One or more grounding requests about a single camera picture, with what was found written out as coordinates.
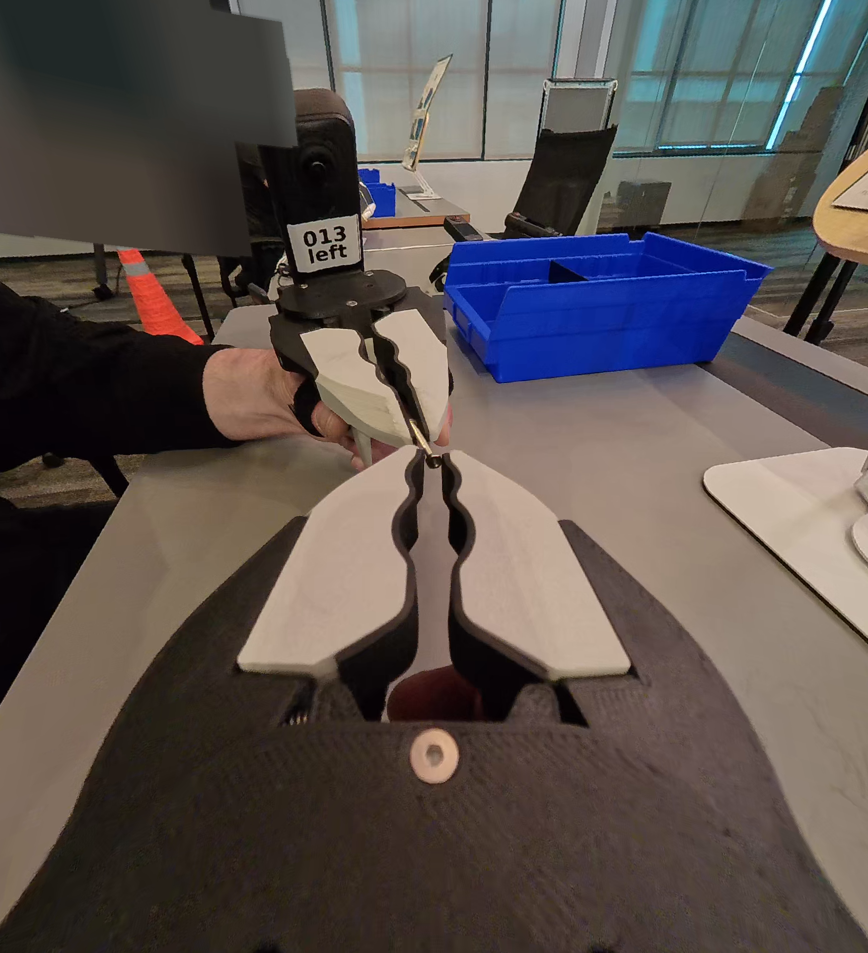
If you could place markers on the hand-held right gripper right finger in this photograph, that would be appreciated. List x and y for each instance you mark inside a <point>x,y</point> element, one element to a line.
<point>538,588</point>

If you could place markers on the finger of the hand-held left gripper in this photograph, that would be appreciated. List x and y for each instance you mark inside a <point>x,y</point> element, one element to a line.
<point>423,357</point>
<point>344,372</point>

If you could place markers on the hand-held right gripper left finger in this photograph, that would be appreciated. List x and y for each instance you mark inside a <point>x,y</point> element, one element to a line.
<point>330,581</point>

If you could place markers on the long metal bolt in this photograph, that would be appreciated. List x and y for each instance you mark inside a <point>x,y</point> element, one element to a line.
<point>419,435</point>

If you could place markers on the person's left forearm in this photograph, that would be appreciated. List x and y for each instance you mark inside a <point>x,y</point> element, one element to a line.
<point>69,372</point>

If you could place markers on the person's left hand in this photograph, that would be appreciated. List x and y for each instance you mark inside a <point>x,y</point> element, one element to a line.
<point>248,394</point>

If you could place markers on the small blue bin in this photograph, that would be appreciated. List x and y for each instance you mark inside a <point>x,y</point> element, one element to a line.
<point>378,193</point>

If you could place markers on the blue plastic bin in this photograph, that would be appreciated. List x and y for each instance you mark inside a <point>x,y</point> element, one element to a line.
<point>590,320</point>

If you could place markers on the orange traffic cone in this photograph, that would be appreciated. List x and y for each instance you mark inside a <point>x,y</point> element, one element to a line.
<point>155,298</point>

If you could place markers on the leaflet display stand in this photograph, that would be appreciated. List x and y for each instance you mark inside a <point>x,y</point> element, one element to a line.
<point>426,112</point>

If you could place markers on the black mesh office chair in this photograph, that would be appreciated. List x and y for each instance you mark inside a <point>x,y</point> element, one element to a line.
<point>568,179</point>

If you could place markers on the white board mat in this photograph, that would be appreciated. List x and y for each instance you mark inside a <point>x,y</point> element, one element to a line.
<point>776,521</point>

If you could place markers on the black swivel chair base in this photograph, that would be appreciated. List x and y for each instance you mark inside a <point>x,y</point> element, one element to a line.
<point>91,469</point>

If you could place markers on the dark box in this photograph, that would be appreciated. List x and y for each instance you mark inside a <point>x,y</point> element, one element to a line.
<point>642,205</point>

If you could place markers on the silver framed panel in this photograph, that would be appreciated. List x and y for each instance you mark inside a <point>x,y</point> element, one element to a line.
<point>577,104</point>

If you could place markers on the person's black clothing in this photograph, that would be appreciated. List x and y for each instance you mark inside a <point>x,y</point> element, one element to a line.
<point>9,595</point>

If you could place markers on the stack of cardboard boxes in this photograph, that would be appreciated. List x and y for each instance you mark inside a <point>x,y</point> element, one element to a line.
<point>799,156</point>

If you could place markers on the wooden round table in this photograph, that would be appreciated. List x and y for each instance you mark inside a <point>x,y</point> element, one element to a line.
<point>858,231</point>

